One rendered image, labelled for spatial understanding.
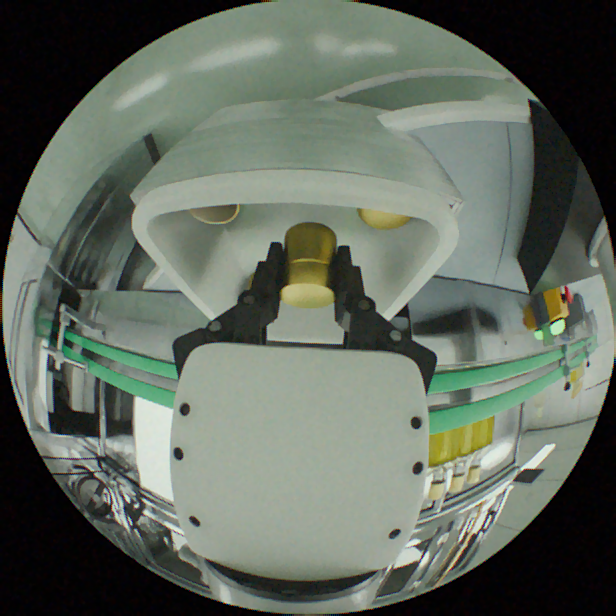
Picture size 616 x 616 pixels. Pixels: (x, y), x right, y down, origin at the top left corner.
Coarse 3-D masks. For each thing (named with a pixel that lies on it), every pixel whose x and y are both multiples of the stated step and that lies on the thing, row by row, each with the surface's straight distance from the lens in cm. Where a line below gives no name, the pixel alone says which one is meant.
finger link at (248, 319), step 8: (240, 296) 11; (248, 296) 11; (256, 296) 11; (240, 304) 11; (248, 304) 11; (256, 304) 11; (240, 312) 10; (248, 312) 10; (256, 312) 10; (240, 320) 10; (248, 320) 10; (256, 320) 10; (240, 328) 10; (248, 328) 10; (256, 328) 10; (264, 328) 12; (240, 336) 10; (248, 336) 10; (256, 336) 10; (264, 336) 12; (264, 344) 12
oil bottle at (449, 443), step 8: (448, 432) 46; (456, 432) 47; (440, 440) 46; (448, 440) 46; (456, 440) 48; (440, 448) 46; (448, 448) 47; (456, 448) 48; (440, 456) 46; (448, 456) 48; (456, 456) 49; (440, 464) 47; (448, 464) 48; (440, 472) 49
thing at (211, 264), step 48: (192, 192) 9; (240, 192) 9; (288, 192) 8; (336, 192) 8; (384, 192) 8; (432, 192) 10; (144, 240) 13; (192, 240) 17; (240, 240) 22; (384, 240) 18; (432, 240) 12; (192, 288) 18; (240, 288) 28; (384, 288) 18; (288, 336) 27; (336, 336) 27
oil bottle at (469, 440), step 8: (472, 424) 50; (464, 432) 49; (472, 432) 50; (464, 440) 49; (472, 440) 51; (464, 448) 50; (472, 448) 52; (464, 456) 51; (472, 456) 53; (456, 464) 52; (464, 464) 52
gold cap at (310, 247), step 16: (304, 224) 14; (320, 224) 14; (288, 240) 14; (304, 240) 13; (320, 240) 13; (336, 240) 14; (288, 256) 13; (304, 256) 12; (320, 256) 12; (336, 256) 14; (288, 272) 12; (304, 272) 12; (320, 272) 12; (336, 272) 13; (288, 288) 12; (304, 288) 12; (320, 288) 12; (336, 288) 12; (288, 304) 14; (304, 304) 14; (320, 304) 13
